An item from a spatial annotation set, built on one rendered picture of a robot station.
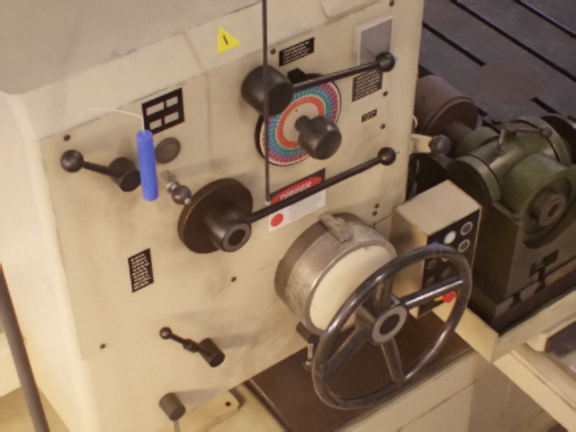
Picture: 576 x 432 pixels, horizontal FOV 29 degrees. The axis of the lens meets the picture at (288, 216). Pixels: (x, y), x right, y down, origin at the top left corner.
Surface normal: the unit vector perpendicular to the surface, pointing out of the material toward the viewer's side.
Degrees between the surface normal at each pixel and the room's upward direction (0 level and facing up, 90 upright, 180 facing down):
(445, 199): 0
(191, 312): 90
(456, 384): 90
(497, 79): 0
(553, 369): 0
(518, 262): 90
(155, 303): 90
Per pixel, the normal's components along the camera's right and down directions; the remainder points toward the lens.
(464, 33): 0.00, -0.73
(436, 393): 0.59, 0.55
